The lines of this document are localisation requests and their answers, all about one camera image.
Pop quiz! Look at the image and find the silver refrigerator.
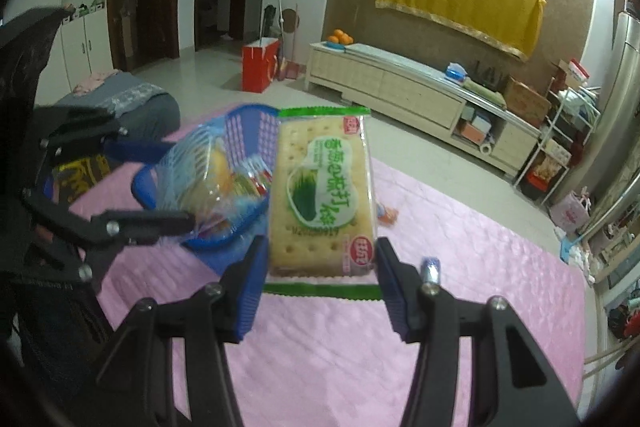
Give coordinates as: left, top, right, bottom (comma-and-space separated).
570, 11, 640, 212

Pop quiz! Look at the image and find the beige low cabinet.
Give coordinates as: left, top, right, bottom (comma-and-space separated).
305, 42, 543, 181

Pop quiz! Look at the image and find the cardboard box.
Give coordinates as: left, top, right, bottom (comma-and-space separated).
501, 76, 552, 128

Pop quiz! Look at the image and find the pink quilted blanket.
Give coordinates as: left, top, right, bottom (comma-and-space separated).
70, 122, 588, 427

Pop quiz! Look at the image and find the pink gift bag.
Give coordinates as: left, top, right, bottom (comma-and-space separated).
549, 191, 592, 234

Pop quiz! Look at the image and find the cracker packet with green edges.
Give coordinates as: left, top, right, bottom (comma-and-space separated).
263, 106, 382, 303

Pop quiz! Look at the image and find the broom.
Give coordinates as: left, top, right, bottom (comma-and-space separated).
276, 0, 302, 81

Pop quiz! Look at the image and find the blue plastic basket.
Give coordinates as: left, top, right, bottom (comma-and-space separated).
132, 104, 281, 254

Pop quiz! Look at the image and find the yellow snack bag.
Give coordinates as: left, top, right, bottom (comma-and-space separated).
200, 146, 241, 212

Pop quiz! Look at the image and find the red paper bag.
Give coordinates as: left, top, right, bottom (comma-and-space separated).
242, 37, 282, 94

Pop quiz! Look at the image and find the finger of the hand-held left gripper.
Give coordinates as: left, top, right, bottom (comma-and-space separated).
21, 189, 197, 292
32, 106, 174, 164

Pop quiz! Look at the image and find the white metal rack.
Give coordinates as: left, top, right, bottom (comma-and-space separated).
514, 88, 602, 206

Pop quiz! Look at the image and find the orange box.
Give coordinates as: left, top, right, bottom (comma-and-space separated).
459, 123, 489, 144

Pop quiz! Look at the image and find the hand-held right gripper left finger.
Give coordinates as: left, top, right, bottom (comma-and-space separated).
95, 234, 272, 427

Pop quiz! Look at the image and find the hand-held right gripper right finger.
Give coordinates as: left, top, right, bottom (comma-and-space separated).
374, 237, 583, 427

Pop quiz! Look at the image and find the pink cloth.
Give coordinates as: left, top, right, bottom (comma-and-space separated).
73, 71, 109, 96

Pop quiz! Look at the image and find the grey sofa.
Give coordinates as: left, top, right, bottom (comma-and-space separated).
54, 70, 181, 144

